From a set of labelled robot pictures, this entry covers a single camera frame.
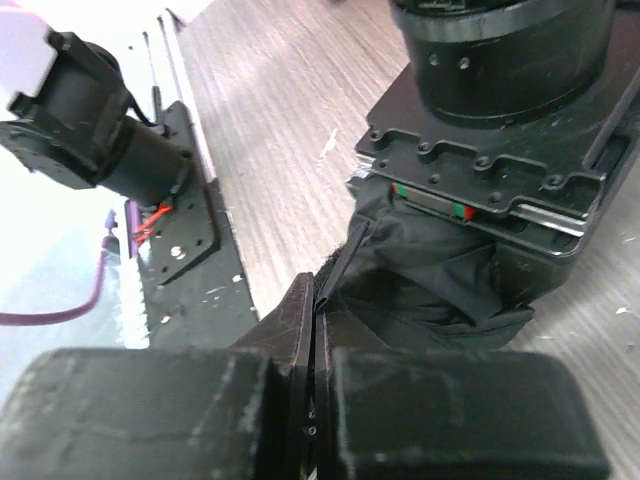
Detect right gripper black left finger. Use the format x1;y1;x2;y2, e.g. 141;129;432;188
1;273;314;479

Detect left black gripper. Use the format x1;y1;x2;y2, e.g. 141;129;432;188
354;59;640;311

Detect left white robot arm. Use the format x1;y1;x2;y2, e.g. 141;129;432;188
349;1;639;304

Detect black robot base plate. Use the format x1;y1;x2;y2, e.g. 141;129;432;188
134;101;258;349

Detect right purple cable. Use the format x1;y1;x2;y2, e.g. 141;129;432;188
0;239;114;327

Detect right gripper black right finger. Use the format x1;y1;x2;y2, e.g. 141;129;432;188
314;306;611;479

